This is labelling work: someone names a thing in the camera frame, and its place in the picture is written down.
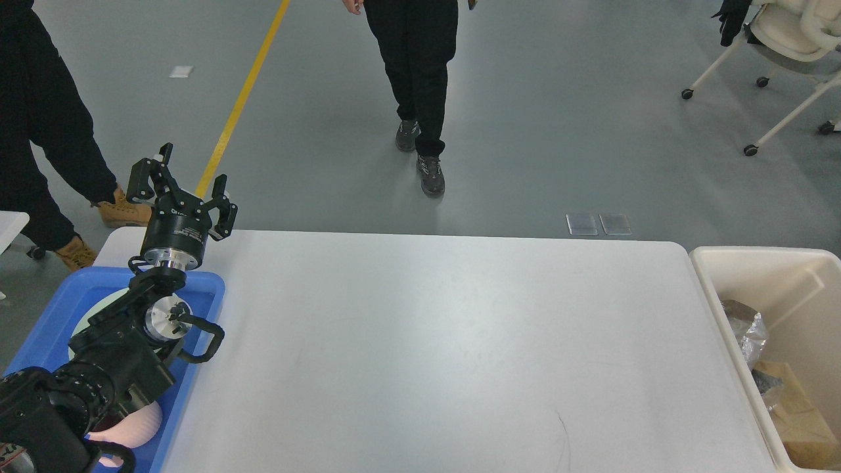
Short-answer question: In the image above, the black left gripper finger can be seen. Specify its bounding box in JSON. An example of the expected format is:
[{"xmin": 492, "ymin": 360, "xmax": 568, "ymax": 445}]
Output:
[
  {"xmin": 129, "ymin": 143, "xmax": 201, "ymax": 212},
  {"xmin": 197, "ymin": 174, "xmax": 238, "ymax": 240}
]

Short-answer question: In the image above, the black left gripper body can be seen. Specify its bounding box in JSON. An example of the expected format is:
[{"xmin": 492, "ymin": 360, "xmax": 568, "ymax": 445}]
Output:
[{"xmin": 139, "ymin": 207, "xmax": 211, "ymax": 270}]

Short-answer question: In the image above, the green plate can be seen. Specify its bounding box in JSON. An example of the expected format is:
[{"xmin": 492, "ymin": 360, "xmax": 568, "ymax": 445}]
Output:
[{"xmin": 71, "ymin": 288, "xmax": 129, "ymax": 338}]

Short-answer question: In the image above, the pink mug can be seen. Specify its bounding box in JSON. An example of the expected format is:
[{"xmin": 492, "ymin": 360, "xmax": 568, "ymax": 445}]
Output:
[{"xmin": 87, "ymin": 401, "xmax": 164, "ymax": 472}]

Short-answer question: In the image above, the clear plastic wrap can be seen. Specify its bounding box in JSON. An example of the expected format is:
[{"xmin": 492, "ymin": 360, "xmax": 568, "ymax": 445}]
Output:
[{"xmin": 720, "ymin": 300, "xmax": 769, "ymax": 369}]

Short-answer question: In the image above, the aluminium foil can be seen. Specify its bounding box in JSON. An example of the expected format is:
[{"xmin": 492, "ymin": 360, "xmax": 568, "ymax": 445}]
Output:
[{"xmin": 751, "ymin": 369, "xmax": 784, "ymax": 413}]

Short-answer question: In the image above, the brown paper bag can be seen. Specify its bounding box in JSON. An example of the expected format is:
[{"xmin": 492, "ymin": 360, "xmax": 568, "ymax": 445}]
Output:
[{"xmin": 754, "ymin": 361, "xmax": 839, "ymax": 470}]

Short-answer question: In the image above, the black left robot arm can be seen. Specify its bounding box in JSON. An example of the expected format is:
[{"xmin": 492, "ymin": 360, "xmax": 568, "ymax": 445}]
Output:
[{"xmin": 1, "ymin": 143, "xmax": 238, "ymax": 472}]

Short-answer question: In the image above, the person in tan boots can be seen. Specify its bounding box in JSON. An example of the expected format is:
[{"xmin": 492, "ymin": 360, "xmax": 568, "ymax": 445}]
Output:
[{"xmin": 1, "ymin": 1, "xmax": 151, "ymax": 272}]

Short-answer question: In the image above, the white side table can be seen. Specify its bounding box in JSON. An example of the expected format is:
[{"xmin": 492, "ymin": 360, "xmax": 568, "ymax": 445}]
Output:
[{"xmin": 1, "ymin": 212, "xmax": 46, "ymax": 261}]

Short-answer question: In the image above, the blue plastic tray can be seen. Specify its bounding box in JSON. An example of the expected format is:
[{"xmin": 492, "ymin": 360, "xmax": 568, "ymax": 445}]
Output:
[{"xmin": 5, "ymin": 266, "xmax": 225, "ymax": 472}]

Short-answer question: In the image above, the person in grey sneakers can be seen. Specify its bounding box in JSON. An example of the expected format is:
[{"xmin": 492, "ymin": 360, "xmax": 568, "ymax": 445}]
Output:
[{"xmin": 342, "ymin": 1, "xmax": 459, "ymax": 198}]

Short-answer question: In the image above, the clear floor tile left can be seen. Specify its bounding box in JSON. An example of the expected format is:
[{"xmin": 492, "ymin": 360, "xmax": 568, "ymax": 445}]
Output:
[{"xmin": 566, "ymin": 213, "xmax": 600, "ymax": 237}]

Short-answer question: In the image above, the clear floor tile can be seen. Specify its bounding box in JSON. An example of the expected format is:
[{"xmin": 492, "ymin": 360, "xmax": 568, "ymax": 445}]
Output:
[
  {"xmin": 566, "ymin": 213, "xmax": 600, "ymax": 237},
  {"xmin": 599, "ymin": 213, "xmax": 633, "ymax": 236}
]

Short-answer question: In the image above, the clear floor tile right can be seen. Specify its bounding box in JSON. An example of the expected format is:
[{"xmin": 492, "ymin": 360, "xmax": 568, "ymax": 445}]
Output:
[{"xmin": 599, "ymin": 213, "xmax": 633, "ymax": 236}]

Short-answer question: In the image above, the white plastic bin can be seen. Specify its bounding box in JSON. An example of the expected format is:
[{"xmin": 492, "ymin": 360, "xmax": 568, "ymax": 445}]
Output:
[{"xmin": 690, "ymin": 246, "xmax": 840, "ymax": 472}]

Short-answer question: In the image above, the white office chair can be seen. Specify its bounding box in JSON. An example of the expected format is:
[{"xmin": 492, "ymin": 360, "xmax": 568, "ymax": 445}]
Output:
[{"xmin": 681, "ymin": 1, "xmax": 840, "ymax": 158}]

